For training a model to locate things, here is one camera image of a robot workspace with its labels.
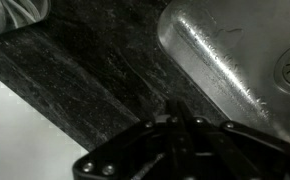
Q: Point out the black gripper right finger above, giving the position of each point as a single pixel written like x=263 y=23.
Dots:
x=200 y=158

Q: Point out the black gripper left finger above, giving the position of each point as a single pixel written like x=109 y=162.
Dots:
x=176 y=141

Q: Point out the stainless steel sink basin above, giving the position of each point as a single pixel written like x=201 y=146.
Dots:
x=237 y=52

